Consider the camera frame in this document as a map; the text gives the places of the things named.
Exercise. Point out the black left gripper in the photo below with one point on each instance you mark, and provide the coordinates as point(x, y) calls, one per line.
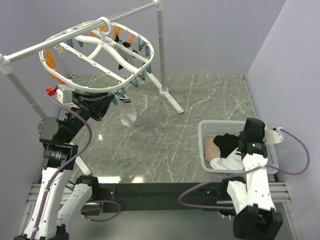
point(99, 102)

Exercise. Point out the teal clothespin being pinched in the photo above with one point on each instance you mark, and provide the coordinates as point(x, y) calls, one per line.
point(119, 94)

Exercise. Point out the white sock black cuff stripes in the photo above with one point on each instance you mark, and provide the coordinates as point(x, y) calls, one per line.
point(128, 113)

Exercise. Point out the black and white striped sock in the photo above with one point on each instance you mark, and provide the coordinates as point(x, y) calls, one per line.
point(126, 56)

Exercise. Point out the orange clothespin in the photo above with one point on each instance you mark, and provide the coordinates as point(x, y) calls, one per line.
point(130, 37)
point(117, 30)
point(50, 59)

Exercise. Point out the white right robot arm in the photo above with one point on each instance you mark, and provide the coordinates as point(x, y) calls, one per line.
point(256, 216)

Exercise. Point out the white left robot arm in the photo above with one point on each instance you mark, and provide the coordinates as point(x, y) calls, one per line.
point(63, 141)

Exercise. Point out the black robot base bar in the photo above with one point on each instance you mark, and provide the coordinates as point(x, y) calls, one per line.
point(164, 196)

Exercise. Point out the teal clothespin front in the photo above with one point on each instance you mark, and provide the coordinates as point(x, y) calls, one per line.
point(134, 83)

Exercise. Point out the clear clothespin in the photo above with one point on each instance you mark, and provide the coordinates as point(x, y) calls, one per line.
point(60, 50)

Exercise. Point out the white metal drying rack stand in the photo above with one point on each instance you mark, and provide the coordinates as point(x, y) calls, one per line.
point(25, 23)

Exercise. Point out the teal clothespin left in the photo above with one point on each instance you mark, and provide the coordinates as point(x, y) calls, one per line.
point(141, 44)

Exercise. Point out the white plastic laundry basket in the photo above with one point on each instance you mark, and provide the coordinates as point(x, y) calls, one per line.
point(232, 127)

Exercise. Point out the beige cloth in basket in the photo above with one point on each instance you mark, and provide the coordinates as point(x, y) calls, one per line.
point(211, 150)

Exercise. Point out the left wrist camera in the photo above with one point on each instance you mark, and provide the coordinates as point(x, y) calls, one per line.
point(63, 93)

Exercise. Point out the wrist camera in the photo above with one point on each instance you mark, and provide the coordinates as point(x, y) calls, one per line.
point(272, 137)
point(63, 93)

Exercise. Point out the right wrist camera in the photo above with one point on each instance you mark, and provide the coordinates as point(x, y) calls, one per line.
point(272, 137)

